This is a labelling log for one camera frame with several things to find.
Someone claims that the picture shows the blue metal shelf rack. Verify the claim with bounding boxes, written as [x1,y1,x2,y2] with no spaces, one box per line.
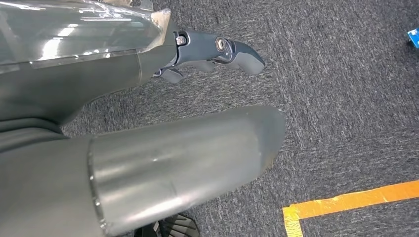
[407,28,419,50]

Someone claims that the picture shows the black robot foot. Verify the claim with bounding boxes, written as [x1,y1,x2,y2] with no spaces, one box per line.
[134,214,200,237]

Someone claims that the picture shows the yellow tape floor square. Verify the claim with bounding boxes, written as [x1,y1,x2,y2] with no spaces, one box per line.
[282,180,419,237]

